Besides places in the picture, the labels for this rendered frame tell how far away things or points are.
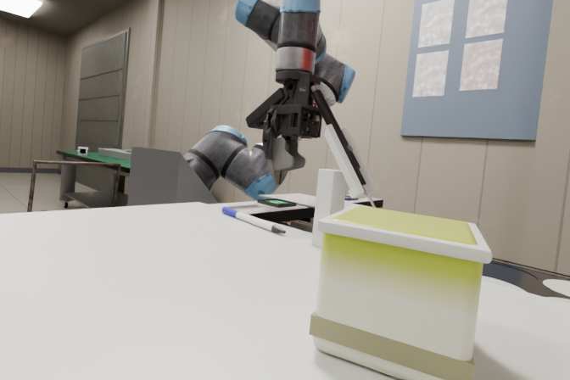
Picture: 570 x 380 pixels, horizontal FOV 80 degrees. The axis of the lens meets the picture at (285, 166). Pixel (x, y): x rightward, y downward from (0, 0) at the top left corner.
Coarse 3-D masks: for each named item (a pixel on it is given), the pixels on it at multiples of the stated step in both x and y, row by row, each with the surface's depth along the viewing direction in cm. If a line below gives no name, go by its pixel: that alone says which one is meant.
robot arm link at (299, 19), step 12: (288, 0) 61; (300, 0) 61; (312, 0) 61; (288, 12) 61; (300, 12) 61; (312, 12) 61; (288, 24) 61; (300, 24) 61; (312, 24) 62; (288, 36) 61; (300, 36) 61; (312, 36) 62; (312, 48) 62
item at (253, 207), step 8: (344, 200) 83; (352, 200) 85; (360, 200) 86; (368, 200) 88; (232, 208) 60; (240, 208) 61; (248, 208) 62; (256, 208) 60; (264, 208) 61; (272, 208) 62; (280, 208) 63; (288, 208) 64; (296, 208) 65; (304, 208) 66
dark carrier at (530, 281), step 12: (492, 264) 61; (504, 264) 61; (492, 276) 54; (504, 276) 54; (516, 276) 55; (528, 276) 56; (540, 276) 56; (552, 276) 57; (528, 288) 49; (540, 288) 50
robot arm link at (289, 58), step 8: (280, 48) 62; (288, 48) 61; (296, 48) 61; (304, 48) 61; (280, 56) 62; (288, 56) 61; (296, 56) 61; (304, 56) 61; (312, 56) 63; (280, 64) 62; (288, 64) 61; (296, 64) 61; (304, 64) 61; (312, 64) 63; (304, 72) 62; (312, 72) 63
